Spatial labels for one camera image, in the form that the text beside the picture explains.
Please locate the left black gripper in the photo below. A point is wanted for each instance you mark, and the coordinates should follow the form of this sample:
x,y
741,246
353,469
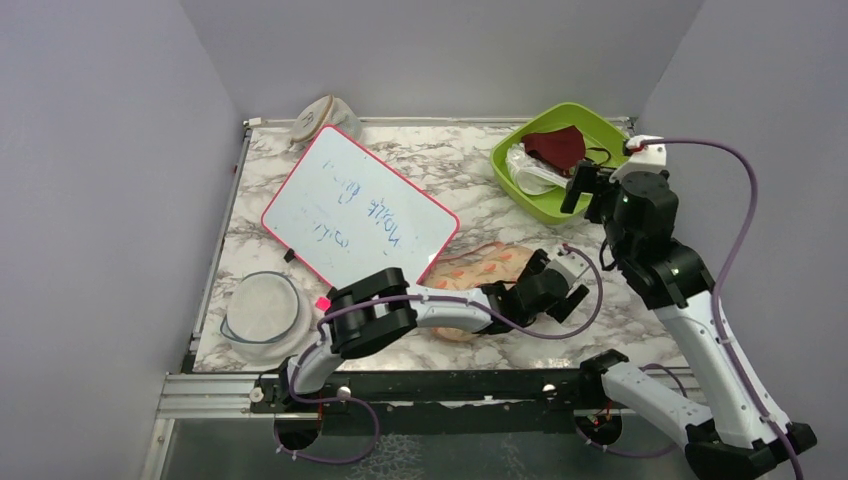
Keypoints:
x,y
556,310

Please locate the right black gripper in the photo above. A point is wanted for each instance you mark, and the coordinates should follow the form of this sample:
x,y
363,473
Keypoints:
x,y
584,182

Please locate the peach floral mesh laundry bag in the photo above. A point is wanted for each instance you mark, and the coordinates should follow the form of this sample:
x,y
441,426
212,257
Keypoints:
x,y
489,263

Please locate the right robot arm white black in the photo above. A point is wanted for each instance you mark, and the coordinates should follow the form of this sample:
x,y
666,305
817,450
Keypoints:
x,y
739,432

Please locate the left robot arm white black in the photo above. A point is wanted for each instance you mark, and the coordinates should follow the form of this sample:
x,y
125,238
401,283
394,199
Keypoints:
x,y
369,315

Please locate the maroon bra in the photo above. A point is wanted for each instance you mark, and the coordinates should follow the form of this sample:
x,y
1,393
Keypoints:
x,y
563,149

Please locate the green plastic bin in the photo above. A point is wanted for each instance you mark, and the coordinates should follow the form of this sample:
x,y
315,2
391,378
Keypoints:
x,y
597,131

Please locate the pink framed whiteboard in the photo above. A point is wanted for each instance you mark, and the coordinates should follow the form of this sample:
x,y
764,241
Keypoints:
x,y
346,214

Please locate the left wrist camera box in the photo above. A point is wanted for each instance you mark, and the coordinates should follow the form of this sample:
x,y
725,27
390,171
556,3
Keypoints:
x,y
570,266

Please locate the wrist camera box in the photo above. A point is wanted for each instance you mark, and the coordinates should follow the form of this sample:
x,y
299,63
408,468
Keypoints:
x,y
645,153
570,266

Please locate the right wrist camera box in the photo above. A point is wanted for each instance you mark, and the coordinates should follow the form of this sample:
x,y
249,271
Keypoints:
x,y
645,153

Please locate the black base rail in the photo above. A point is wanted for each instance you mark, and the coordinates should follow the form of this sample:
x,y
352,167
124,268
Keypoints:
x,y
438,402

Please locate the aluminium frame rail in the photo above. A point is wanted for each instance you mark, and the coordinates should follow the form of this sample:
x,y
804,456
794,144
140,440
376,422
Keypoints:
x,y
207,396

